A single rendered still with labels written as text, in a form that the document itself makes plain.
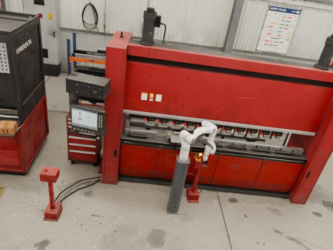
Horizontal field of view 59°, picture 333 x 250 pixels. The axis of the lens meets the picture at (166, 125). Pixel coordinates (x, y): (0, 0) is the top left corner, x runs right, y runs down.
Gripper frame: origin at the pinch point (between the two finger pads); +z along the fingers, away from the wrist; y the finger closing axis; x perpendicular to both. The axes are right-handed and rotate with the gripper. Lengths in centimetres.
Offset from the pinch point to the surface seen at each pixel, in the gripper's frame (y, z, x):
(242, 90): -36, -110, 38
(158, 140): -31, -11, -71
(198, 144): -28.9, -11.1, -5.6
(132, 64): -51, -125, -121
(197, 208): 31, 72, 1
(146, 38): -59, -161, -104
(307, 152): -14, -20, 170
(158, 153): -24, 8, -68
